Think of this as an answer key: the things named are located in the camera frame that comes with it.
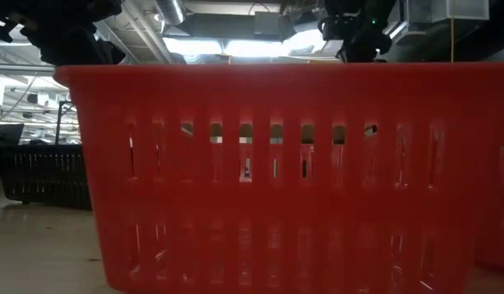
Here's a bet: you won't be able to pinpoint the large red plastic basket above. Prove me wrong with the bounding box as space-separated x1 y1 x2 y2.
475 109 504 270
54 61 504 294

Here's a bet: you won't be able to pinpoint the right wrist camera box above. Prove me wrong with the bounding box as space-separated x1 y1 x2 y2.
317 15 347 42

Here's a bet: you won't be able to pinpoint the black metal shelf leg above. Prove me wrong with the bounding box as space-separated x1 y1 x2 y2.
54 100 79 146

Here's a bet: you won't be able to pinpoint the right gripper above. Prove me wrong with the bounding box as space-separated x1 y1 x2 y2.
336 18 394 64

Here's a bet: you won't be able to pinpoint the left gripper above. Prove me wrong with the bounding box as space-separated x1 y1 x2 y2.
22 20 127 67

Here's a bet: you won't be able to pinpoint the black plastic basket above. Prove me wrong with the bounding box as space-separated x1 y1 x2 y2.
0 144 93 211

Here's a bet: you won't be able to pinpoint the black monitor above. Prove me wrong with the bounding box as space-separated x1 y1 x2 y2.
0 123 25 147

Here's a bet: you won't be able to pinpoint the round silver air duct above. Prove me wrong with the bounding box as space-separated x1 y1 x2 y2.
154 0 186 26

